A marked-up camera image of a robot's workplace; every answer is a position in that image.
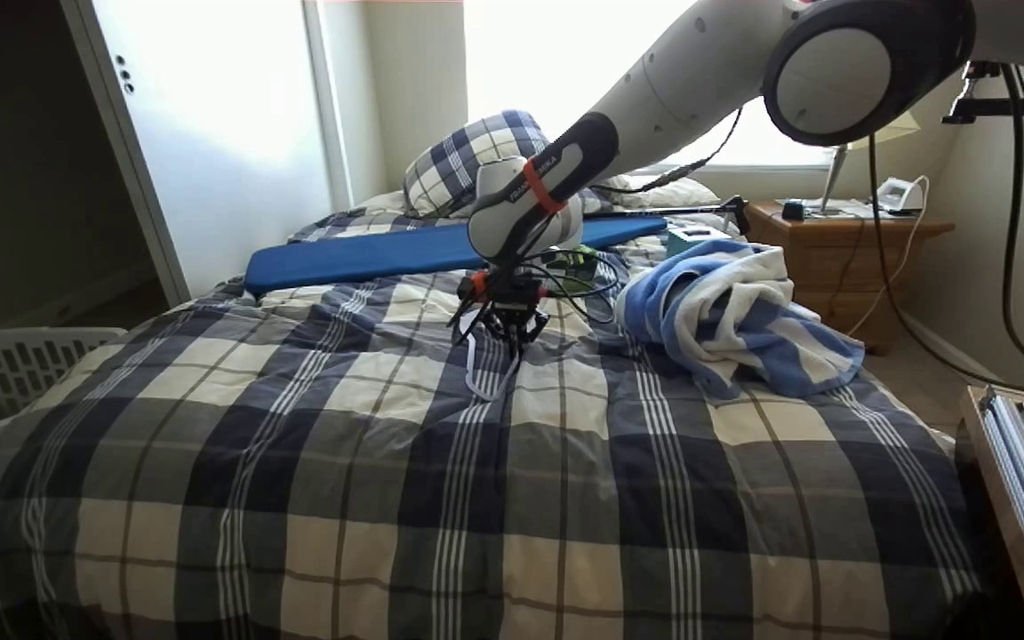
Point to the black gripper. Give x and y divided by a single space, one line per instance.
510 289

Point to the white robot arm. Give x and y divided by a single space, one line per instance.
703 84

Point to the small green box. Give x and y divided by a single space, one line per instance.
579 272

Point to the long blue ironing board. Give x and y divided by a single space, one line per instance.
371 255

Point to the blue plaid duvet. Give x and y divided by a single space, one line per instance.
536 474

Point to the blue plaid pillow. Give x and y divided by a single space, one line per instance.
452 160

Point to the small teal white box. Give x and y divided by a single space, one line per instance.
693 231

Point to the white pillow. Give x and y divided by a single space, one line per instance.
667 188

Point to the blue white striped cloth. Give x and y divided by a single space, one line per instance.
738 315

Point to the bright window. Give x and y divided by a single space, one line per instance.
536 59

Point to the small dark object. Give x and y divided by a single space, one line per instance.
796 211

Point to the wooden nightstand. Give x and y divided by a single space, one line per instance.
825 262

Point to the white door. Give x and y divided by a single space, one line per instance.
214 130

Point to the small white device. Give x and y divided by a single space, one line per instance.
900 194

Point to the white plastic laundry basket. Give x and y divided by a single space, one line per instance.
2 377

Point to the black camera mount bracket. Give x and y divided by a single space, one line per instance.
1016 104

